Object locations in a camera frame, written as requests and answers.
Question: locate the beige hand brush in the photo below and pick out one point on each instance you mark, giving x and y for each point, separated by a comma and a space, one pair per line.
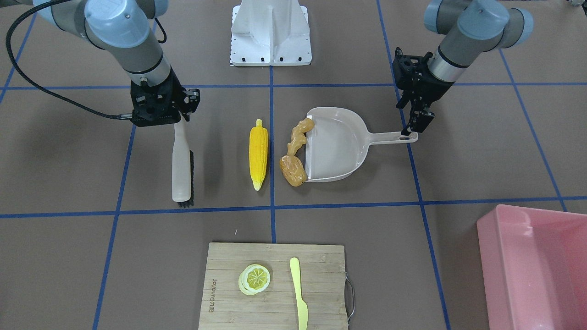
182, 167

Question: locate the yellow plastic knife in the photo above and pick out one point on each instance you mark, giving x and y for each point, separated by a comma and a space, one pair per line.
301, 305

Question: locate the brown toy potato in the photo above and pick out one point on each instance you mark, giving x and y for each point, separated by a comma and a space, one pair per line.
293, 170

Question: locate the yellow toy corn cob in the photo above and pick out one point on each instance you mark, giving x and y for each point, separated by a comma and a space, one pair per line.
258, 154

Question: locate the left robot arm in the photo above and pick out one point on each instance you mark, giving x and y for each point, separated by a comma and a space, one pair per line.
470, 28

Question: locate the tan toy ginger root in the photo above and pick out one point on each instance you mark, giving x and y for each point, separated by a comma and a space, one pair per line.
298, 136

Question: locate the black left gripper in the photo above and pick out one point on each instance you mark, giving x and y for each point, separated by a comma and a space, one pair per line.
432, 88

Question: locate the beige plastic dustpan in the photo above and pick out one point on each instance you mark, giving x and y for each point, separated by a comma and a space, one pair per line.
339, 142

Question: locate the pink plastic bin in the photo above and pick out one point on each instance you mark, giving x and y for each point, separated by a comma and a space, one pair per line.
534, 266

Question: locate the yellow lemon slice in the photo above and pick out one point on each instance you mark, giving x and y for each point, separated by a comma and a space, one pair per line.
254, 279

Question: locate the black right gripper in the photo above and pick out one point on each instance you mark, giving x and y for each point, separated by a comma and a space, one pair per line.
191, 99

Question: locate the bamboo cutting board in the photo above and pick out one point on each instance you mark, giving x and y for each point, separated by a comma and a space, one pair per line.
322, 287

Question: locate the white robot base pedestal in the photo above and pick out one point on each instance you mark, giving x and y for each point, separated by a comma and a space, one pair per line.
270, 33

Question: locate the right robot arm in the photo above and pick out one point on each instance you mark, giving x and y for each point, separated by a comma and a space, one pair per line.
122, 28

